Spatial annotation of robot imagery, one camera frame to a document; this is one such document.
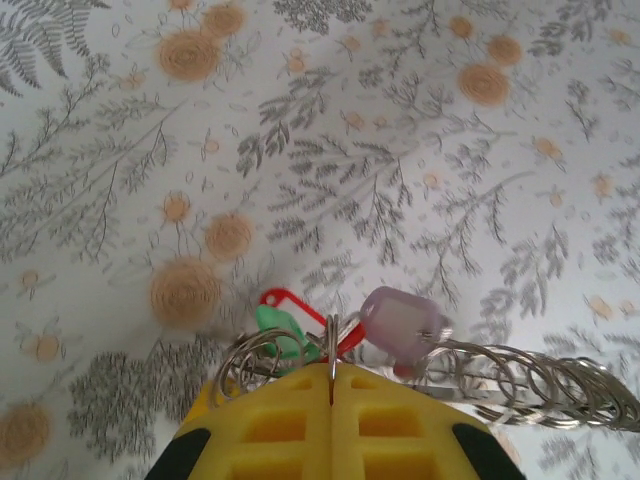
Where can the floral tablecloth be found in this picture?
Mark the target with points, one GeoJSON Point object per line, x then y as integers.
{"type": "Point", "coordinates": [350, 150]}

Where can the green key tag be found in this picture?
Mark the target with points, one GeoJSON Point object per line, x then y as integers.
{"type": "Point", "coordinates": [272, 325]}

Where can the red key tag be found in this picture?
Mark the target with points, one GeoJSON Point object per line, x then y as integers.
{"type": "Point", "coordinates": [302, 310]}

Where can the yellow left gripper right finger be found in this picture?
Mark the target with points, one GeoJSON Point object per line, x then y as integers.
{"type": "Point", "coordinates": [390, 440]}

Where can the purple key tag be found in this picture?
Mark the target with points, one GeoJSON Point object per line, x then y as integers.
{"type": "Point", "coordinates": [400, 320]}

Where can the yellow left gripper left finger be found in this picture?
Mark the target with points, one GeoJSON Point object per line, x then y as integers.
{"type": "Point", "coordinates": [280, 440]}

